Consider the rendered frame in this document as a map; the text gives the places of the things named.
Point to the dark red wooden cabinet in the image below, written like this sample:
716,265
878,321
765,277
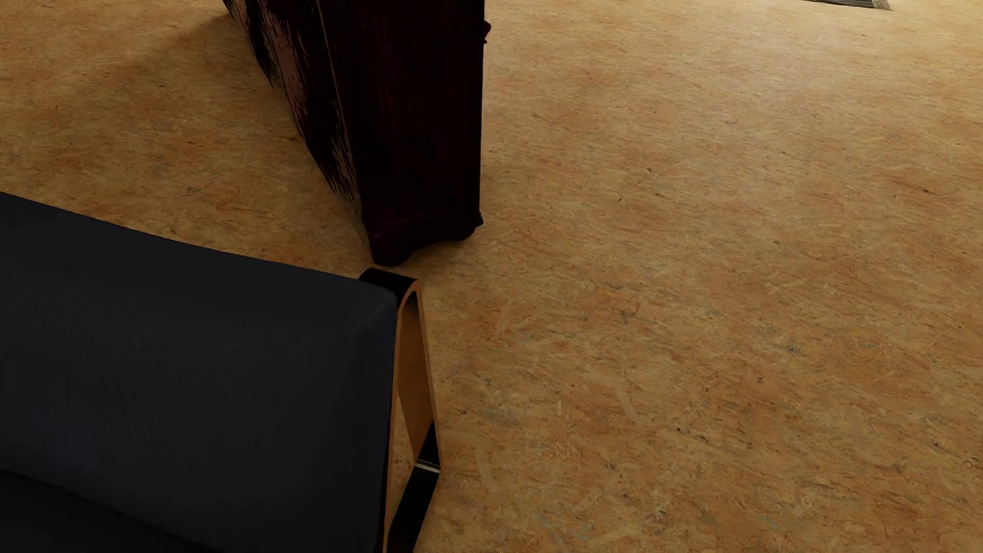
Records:
392,115

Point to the dark upholstered armchair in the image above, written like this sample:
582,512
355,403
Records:
192,369

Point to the grey floor mat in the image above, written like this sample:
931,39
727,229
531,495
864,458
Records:
852,3

